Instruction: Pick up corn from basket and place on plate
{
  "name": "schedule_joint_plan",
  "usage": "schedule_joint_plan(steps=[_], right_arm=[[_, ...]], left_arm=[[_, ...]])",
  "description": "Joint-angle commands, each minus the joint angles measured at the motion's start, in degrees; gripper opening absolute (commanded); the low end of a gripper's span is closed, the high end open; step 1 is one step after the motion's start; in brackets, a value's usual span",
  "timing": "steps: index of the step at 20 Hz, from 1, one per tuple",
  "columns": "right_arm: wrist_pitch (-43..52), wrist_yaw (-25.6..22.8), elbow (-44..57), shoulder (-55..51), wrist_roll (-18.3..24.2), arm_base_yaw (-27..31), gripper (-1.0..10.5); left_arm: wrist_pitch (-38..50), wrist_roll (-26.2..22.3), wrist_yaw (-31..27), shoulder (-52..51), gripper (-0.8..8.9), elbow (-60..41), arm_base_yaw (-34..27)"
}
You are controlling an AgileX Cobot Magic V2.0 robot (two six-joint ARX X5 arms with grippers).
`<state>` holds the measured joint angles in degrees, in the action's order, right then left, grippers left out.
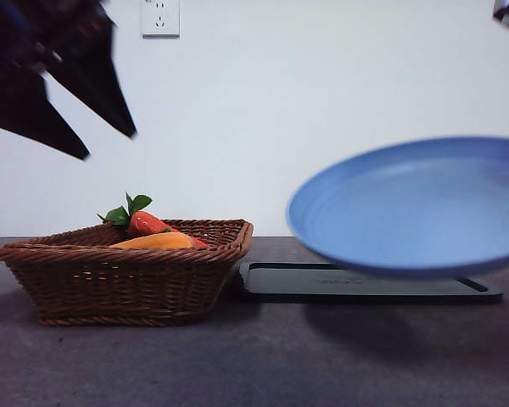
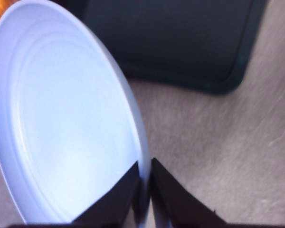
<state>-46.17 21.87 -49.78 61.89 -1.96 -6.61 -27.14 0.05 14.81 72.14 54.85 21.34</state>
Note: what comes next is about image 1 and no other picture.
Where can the brown wicker basket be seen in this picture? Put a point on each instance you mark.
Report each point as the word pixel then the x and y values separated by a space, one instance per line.
pixel 123 284

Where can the blue round plate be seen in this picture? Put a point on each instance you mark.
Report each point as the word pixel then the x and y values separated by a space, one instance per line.
pixel 407 212

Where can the orange carrot with green leaves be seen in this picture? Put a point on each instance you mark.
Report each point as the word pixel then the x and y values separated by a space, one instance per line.
pixel 142 222

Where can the white wall socket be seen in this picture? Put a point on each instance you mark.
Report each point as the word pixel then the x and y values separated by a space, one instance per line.
pixel 161 19

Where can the yellow corn cob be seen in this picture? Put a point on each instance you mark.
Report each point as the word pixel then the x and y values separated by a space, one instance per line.
pixel 161 241

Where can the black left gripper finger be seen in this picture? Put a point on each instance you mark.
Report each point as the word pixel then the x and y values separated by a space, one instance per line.
pixel 97 80
pixel 29 110

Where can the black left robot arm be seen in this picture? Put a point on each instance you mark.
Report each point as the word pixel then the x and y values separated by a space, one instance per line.
pixel 25 29

